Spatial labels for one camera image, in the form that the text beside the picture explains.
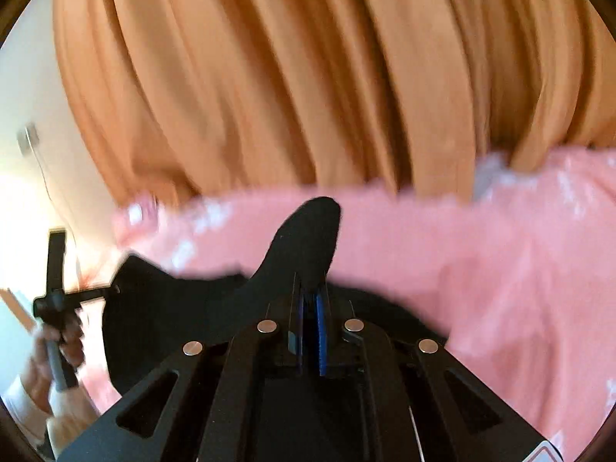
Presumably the person's left hand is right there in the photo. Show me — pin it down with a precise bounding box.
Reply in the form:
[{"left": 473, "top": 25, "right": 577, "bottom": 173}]
[{"left": 20, "top": 315, "right": 85, "bottom": 414}]

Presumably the orange curtain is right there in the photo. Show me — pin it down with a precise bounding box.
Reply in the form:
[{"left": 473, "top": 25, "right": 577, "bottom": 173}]
[{"left": 53, "top": 0, "right": 615, "bottom": 206}]

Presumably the pink patterned bed blanket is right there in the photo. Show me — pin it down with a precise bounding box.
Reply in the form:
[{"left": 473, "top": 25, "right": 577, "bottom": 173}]
[{"left": 76, "top": 146, "right": 616, "bottom": 462}]

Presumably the black long-sleeve sweater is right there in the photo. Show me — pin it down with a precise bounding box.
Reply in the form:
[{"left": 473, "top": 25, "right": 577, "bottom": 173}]
[{"left": 102, "top": 196, "right": 447, "bottom": 394}]

